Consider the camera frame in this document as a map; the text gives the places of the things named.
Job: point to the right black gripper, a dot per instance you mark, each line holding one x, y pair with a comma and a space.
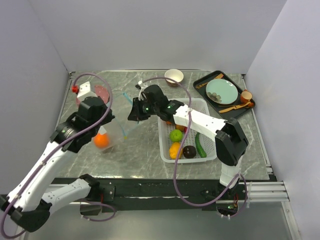
136, 114

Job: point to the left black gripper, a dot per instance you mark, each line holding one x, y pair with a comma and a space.
110, 117

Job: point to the clear blue-zipper zip bag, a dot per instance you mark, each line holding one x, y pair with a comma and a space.
120, 127

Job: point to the green lime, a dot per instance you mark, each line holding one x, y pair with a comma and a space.
176, 135

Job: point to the brown kiwi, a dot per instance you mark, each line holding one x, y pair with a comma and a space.
180, 127

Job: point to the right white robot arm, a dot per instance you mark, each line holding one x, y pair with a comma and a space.
229, 138

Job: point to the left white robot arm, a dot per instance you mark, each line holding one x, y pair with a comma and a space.
29, 205

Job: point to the pink dotted plate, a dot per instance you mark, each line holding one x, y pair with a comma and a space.
101, 92

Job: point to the yellow orange persimmon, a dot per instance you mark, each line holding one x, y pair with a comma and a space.
174, 149

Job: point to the white patterned bowl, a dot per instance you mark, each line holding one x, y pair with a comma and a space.
173, 74

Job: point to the dark purple mangosteen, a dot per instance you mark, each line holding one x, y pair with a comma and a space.
189, 152

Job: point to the green chili pepper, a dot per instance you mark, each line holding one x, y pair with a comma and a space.
199, 147

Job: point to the white plastic basket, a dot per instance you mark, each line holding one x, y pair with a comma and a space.
165, 143

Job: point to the light green plate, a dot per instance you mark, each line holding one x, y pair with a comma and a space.
221, 91

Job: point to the wooden fork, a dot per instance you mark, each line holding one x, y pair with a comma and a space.
203, 83

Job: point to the wooden spoon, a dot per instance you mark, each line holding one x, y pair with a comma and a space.
239, 106

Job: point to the orange small cup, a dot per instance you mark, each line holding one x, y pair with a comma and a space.
246, 96

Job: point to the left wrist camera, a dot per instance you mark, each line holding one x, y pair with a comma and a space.
83, 91

